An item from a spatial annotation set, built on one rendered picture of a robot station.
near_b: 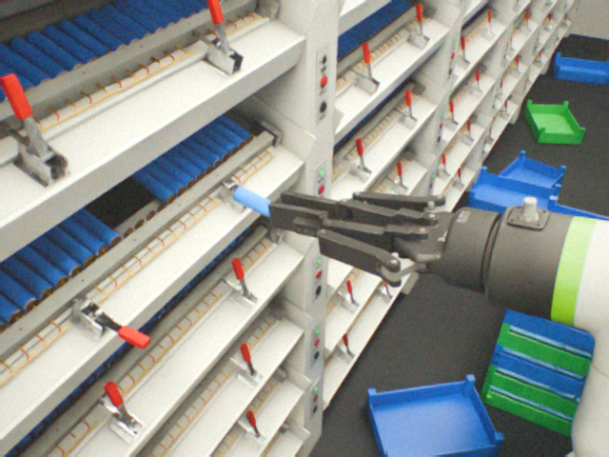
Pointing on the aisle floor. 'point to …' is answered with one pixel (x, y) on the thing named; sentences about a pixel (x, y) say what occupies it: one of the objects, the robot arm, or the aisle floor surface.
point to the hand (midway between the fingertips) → (304, 213)
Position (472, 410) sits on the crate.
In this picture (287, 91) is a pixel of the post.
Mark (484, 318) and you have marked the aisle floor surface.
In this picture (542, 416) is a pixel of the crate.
